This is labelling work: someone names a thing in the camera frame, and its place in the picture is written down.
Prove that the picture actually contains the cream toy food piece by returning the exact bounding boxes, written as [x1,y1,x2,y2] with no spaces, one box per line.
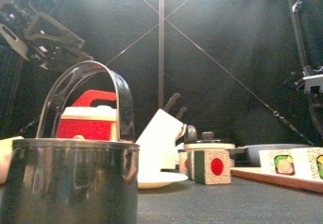
[0,135,25,185]

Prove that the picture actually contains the sushi roll piece red centre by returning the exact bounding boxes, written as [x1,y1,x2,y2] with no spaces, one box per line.
[177,149,196,176]
[193,148,233,186]

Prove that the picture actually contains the white plate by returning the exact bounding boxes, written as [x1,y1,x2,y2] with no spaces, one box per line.
[136,170,189,190]

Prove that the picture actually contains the white sushi roll piece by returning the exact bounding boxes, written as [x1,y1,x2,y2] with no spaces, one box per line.
[257,148,297,177]
[289,146,323,181]

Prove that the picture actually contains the white knife block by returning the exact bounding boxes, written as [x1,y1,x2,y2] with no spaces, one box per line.
[135,108,187,174]

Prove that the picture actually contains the cream pot with black lid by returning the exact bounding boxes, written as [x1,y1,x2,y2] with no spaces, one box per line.
[183,130,237,169]

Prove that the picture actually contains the grey bowl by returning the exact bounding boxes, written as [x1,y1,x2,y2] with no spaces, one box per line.
[227,143,312,167]

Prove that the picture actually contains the wooden serving board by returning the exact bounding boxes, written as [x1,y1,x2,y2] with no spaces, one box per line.
[229,166,323,194]

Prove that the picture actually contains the vertical metal frame pole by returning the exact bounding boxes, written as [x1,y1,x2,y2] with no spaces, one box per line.
[157,0,167,110]

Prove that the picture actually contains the dark toy knife handle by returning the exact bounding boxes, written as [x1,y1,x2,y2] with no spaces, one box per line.
[173,106,189,121]
[161,92,181,113]

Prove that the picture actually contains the steel bucket with handle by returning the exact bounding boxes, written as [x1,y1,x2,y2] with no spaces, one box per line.
[0,60,140,224]

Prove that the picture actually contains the silver curved kettle handle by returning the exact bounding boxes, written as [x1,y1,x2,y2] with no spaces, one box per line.
[183,124,199,145]

